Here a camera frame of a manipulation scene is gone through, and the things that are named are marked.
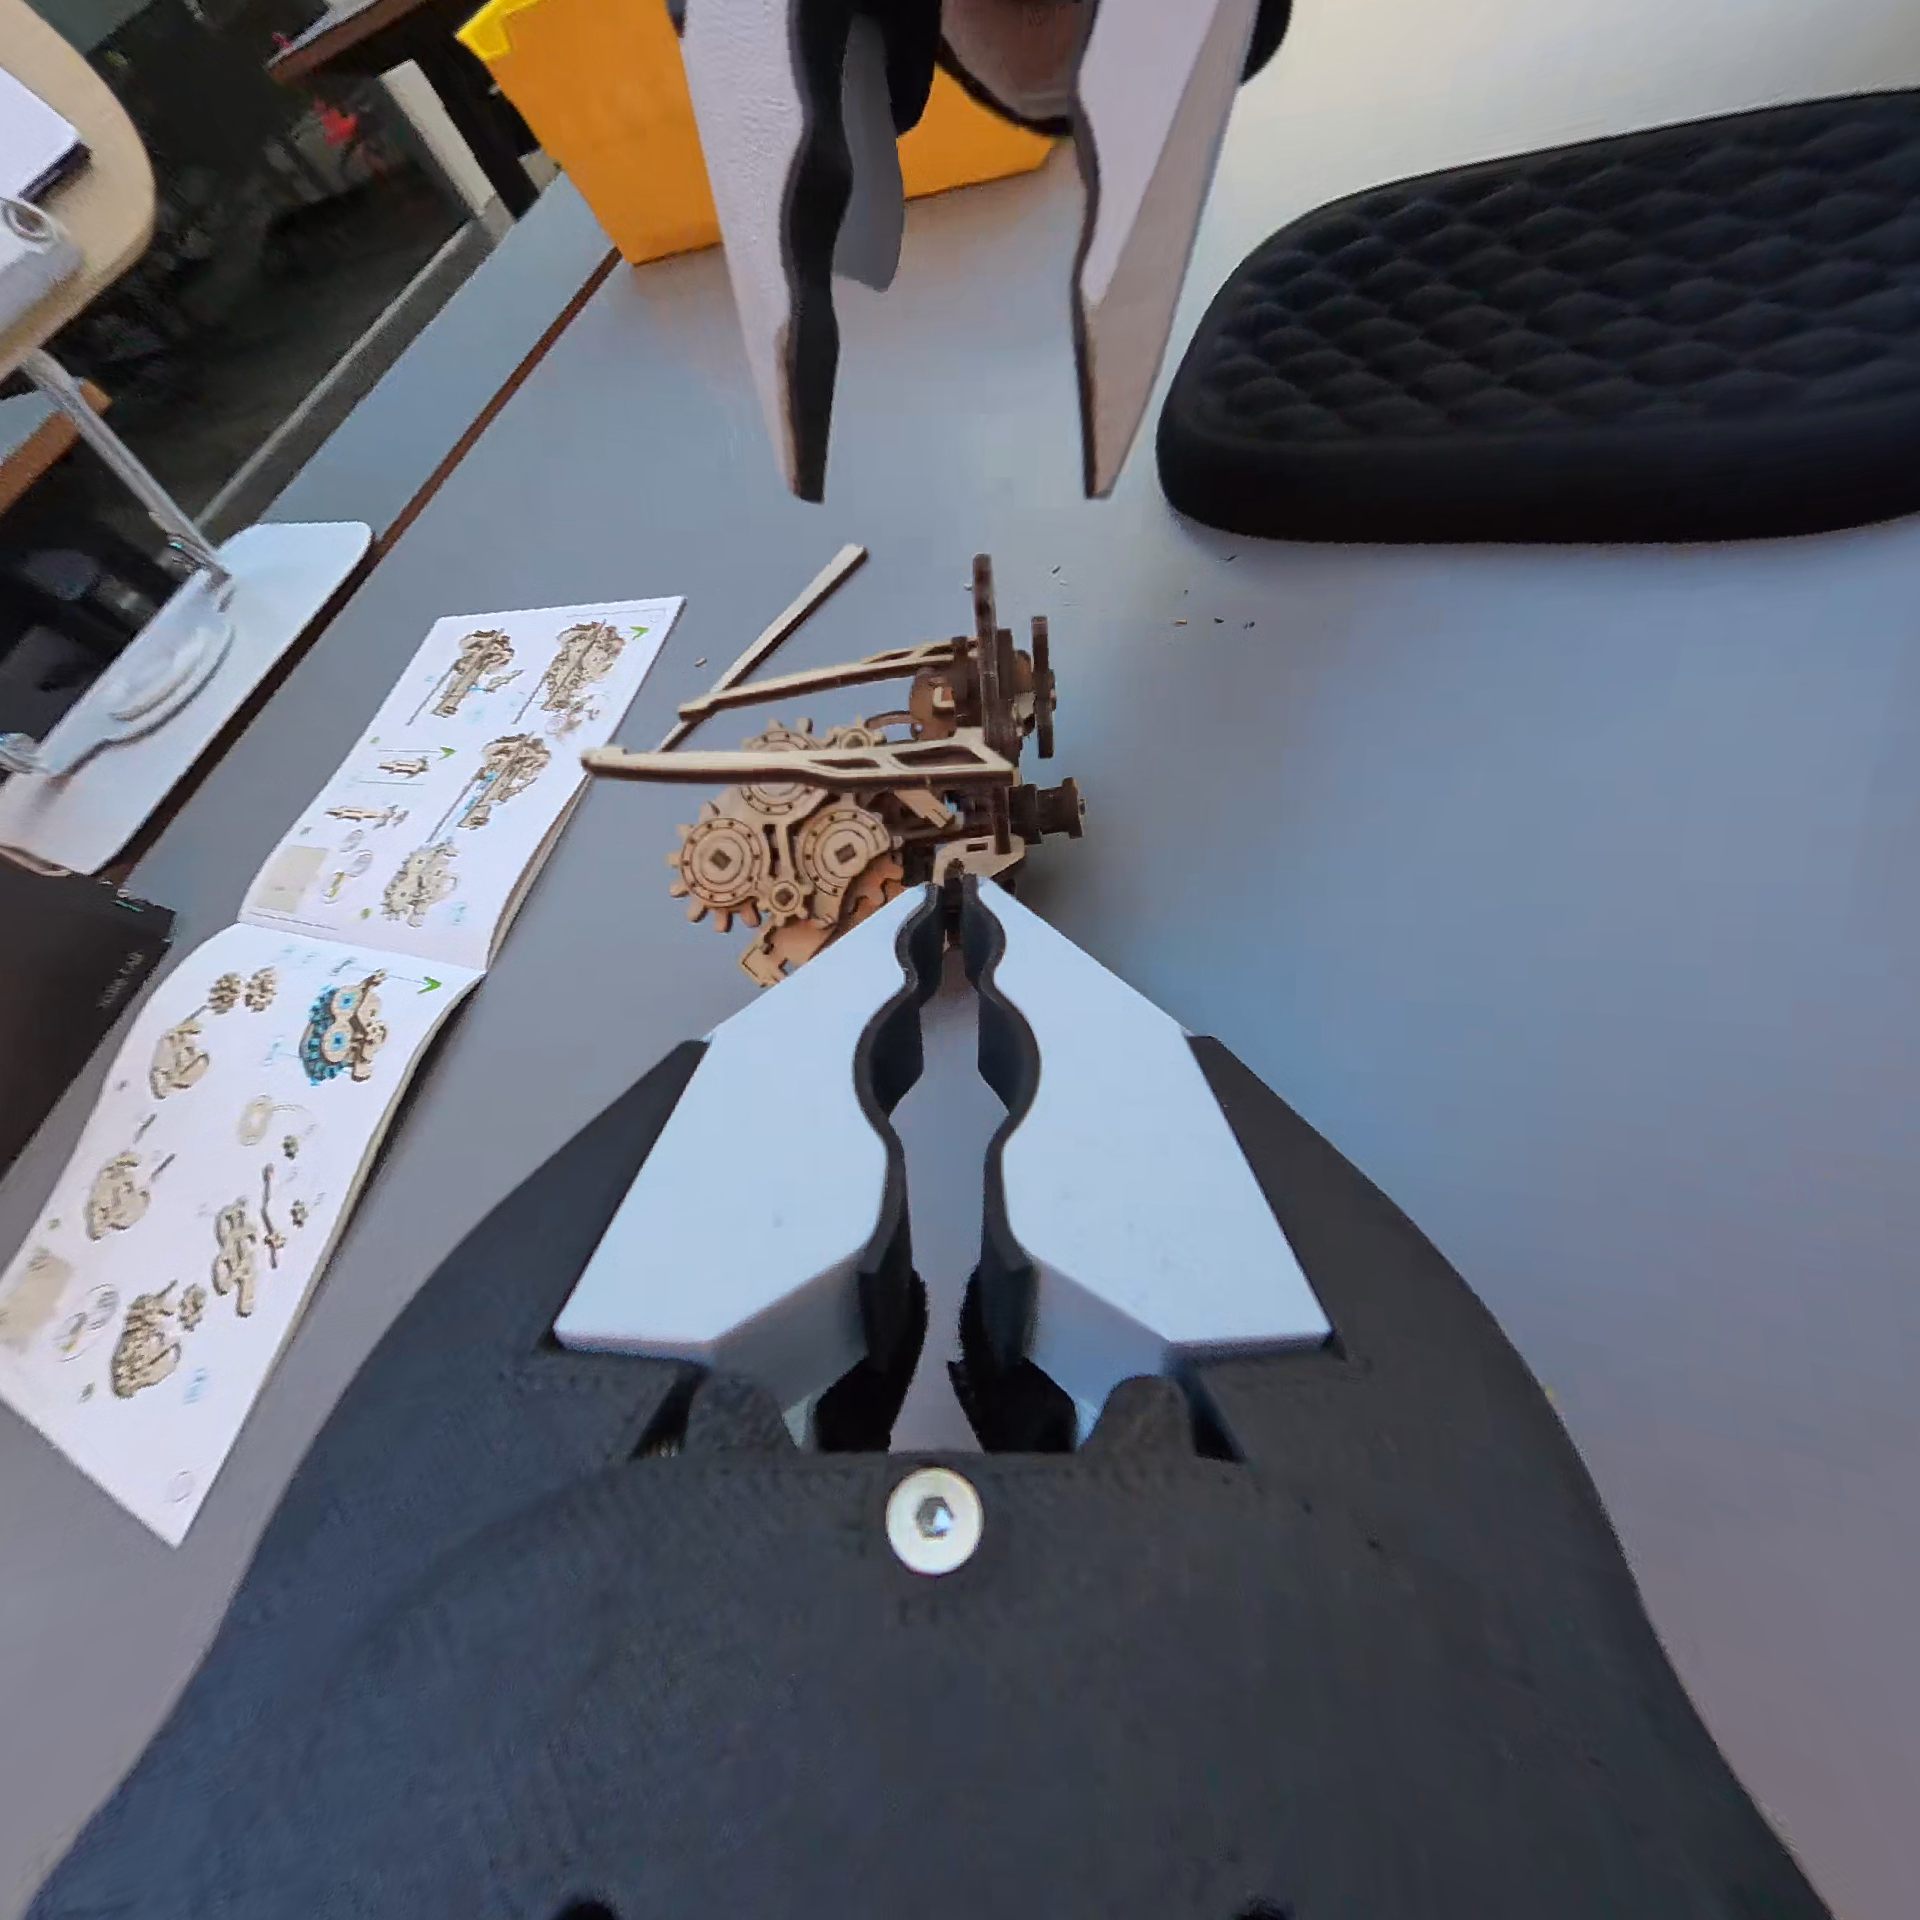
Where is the thin wooden stick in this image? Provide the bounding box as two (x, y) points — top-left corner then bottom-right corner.
(656, 544), (868, 751)

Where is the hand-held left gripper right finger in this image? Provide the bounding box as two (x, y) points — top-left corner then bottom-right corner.
(948, 880), (1335, 1453)

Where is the open instruction booklet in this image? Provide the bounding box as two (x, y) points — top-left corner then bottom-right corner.
(0, 595), (689, 1547)

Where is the black model kit box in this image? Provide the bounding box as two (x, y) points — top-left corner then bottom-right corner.
(0, 861), (177, 1179)

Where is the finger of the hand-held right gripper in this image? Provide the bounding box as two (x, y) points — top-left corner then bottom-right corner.
(1069, 0), (1259, 501)
(680, 0), (913, 506)

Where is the wooden model frame with arms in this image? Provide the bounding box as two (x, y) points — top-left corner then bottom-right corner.
(583, 638), (1087, 995)

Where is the white printed instruction sheet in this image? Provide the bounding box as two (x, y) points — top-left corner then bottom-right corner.
(0, 67), (85, 204)

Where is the yellow plastic bin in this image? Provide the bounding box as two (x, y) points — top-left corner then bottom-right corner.
(457, 0), (1051, 268)

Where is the black quilted wrist pad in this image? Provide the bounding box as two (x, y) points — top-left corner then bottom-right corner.
(1155, 88), (1920, 544)

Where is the dark wooden gear stack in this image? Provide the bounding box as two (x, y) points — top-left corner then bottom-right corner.
(965, 551), (1059, 764)

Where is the white document stand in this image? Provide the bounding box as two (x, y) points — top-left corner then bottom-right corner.
(0, 351), (375, 880)

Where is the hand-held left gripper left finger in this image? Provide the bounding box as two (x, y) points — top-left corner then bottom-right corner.
(556, 883), (932, 1453)

